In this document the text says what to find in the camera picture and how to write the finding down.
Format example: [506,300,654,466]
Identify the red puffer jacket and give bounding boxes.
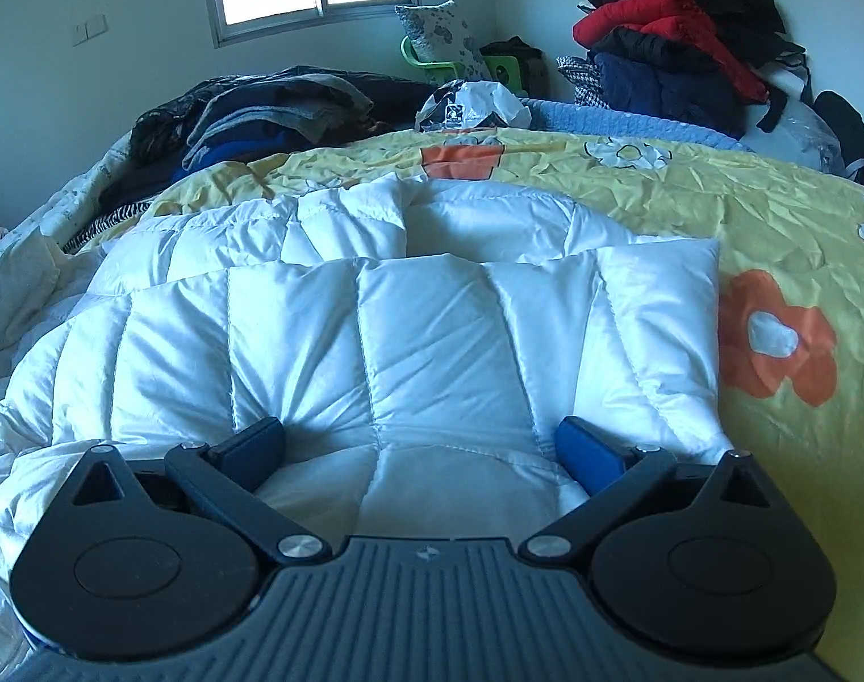
[572,0,770,104]

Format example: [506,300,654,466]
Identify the houndstooth cloth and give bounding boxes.
[556,55,607,109]

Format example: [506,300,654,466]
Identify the green plastic chair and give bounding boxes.
[400,35,468,82]

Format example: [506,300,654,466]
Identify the clear plastic bag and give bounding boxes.
[758,57,848,175]

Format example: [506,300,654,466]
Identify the black bag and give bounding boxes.
[813,91,864,189]

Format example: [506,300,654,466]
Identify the zebra striped cloth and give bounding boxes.
[62,199,156,253]

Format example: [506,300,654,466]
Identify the navy puffer jacket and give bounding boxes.
[589,28,749,139]

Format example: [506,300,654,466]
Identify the blue knitted blanket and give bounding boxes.
[517,95,756,153]

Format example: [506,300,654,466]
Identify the white plastic bag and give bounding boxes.
[414,78,532,135]

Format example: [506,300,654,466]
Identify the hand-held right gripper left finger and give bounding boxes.
[68,416,333,569]

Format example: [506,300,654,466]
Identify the white puffer jacket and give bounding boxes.
[0,176,737,584]

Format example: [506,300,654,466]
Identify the green and black box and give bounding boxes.
[481,37,546,90]

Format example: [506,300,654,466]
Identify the white wall switch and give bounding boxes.
[73,13,111,47]

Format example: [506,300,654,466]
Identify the striped dark blanket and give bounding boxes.
[98,65,433,221]

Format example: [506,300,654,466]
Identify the yellow floral bed sheet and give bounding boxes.
[77,124,864,655]

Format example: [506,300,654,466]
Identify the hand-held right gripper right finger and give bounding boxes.
[518,418,777,564]

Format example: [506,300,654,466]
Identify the white quilted comforter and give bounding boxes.
[0,131,156,399]

